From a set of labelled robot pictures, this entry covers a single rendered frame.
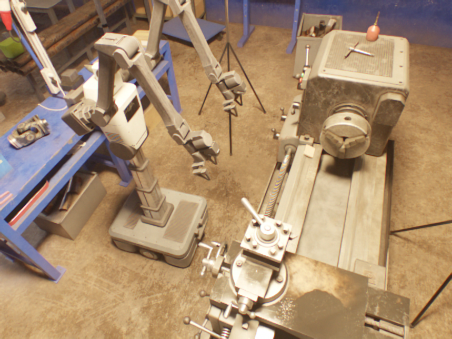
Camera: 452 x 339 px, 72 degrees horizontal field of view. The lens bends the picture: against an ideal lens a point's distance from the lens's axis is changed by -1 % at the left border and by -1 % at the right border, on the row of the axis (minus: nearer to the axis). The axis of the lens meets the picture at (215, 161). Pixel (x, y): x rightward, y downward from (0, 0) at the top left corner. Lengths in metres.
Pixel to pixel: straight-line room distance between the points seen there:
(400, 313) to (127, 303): 1.74
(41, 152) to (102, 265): 0.98
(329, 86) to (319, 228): 0.78
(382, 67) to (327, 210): 0.83
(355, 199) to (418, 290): 1.06
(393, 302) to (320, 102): 1.05
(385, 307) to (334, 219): 0.55
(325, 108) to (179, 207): 1.31
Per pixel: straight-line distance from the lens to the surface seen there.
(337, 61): 1.93
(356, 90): 1.84
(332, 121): 1.75
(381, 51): 2.09
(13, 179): 2.33
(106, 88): 1.31
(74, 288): 2.73
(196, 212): 2.44
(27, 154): 2.46
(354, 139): 1.75
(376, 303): 1.59
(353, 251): 1.71
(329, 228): 1.87
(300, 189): 1.85
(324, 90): 1.85
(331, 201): 1.98
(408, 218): 3.01
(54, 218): 2.82
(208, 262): 1.55
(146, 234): 2.42
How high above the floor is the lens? 2.29
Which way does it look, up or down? 48 degrees down
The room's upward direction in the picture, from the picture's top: 6 degrees counter-clockwise
